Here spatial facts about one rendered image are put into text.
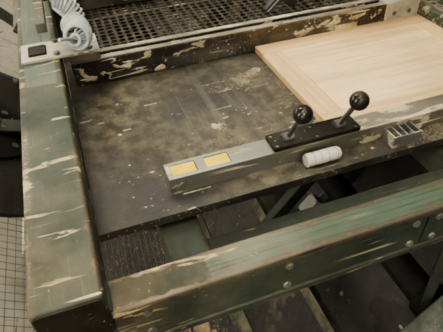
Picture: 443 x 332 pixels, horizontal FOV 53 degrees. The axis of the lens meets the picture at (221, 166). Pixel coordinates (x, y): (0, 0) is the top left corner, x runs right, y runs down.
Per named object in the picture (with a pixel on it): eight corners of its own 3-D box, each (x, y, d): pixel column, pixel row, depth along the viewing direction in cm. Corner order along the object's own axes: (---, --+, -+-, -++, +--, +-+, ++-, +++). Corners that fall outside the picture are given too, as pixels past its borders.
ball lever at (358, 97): (347, 132, 96) (376, 102, 84) (332, 136, 96) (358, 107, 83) (341, 116, 98) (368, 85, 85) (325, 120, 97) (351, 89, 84)
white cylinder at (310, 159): (308, 170, 92) (341, 161, 94) (309, 159, 90) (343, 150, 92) (300, 162, 94) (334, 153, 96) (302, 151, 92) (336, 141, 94)
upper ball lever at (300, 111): (297, 145, 94) (319, 116, 81) (281, 149, 93) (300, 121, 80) (291, 129, 95) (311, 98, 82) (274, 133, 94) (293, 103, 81)
